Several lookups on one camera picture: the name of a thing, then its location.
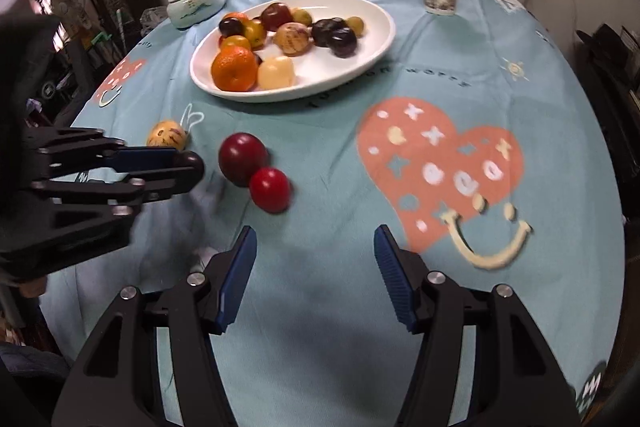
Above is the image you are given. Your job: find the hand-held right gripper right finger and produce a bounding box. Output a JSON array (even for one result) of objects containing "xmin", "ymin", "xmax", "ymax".
[{"xmin": 373, "ymin": 224, "xmax": 583, "ymax": 427}]

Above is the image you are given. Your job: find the yellow green tomato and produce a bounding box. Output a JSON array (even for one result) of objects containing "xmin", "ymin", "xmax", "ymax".
[{"xmin": 241, "ymin": 19, "xmax": 267, "ymax": 48}]

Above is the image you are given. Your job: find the person's left hand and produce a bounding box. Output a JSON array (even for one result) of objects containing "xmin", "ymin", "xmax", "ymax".
[{"xmin": 20, "ymin": 279, "xmax": 49, "ymax": 299}]

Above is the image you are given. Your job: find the red cherry tomato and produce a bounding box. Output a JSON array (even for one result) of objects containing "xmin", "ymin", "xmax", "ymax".
[{"xmin": 248, "ymin": 167, "xmax": 292, "ymax": 214}]

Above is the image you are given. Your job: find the pale yellow loquat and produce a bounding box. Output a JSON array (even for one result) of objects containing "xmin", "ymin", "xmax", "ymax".
[{"xmin": 257, "ymin": 56, "xmax": 295, "ymax": 90}]

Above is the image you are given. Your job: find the white standing fan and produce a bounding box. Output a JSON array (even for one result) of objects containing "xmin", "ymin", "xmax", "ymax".
[{"xmin": 49, "ymin": 0, "xmax": 85, "ymax": 18}]

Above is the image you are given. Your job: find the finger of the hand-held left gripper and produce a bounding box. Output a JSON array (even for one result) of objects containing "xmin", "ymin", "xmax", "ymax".
[
  {"xmin": 29, "ymin": 151, "xmax": 205, "ymax": 206},
  {"xmin": 22, "ymin": 127, "xmax": 183, "ymax": 171}
]

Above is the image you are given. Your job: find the white ceramic lidded jar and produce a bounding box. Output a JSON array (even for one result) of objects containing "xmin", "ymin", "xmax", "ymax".
[{"xmin": 166, "ymin": 0, "xmax": 226, "ymax": 30}]

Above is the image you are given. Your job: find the speckled beige fruit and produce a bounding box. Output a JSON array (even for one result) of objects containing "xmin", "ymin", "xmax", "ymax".
[{"xmin": 146, "ymin": 120, "xmax": 190, "ymax": 148}]

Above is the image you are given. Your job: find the light blue printed tablecloth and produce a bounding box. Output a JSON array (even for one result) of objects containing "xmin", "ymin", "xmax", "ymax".
[{"xmin": 40, "ymin": 0, "xmax": 628, "ymax": 427}]

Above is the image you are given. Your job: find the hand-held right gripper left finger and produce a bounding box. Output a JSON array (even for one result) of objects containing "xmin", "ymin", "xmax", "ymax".
[{"xmin": 52, "ymin": 225, "xmax": 258, "ymax": 427}]

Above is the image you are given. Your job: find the black hat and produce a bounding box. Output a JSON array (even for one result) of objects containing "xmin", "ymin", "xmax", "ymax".
[{"xmin": 576, "ymin": 23, "xmax": 635, "ymax": 68}]

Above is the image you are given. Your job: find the white oval plate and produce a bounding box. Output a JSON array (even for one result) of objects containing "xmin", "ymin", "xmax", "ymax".
[{"xmin": 189, "ymin": 0, "xmax": 397, "ymax": 104}]

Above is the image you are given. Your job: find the clear plastic bag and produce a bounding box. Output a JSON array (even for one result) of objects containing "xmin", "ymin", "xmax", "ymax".
[{"xmin": 140, "ymin": 7, "xmax": 168, "ymax": 35}]

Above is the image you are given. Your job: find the dark red plum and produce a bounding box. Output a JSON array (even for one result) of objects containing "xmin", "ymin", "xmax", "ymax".
[
  {"xmin": 260, "ymin": 2, "xmax": 294, "ymax": 32},
  {"xmin": 218, "ymin": 132, "xmax": 269, "ymax": 188}
]

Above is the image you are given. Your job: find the orange mandarin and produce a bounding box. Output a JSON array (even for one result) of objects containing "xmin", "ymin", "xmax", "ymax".
[{"xmin": 210, "ymin": 46, "xmax": 260, "ymax": 92}]

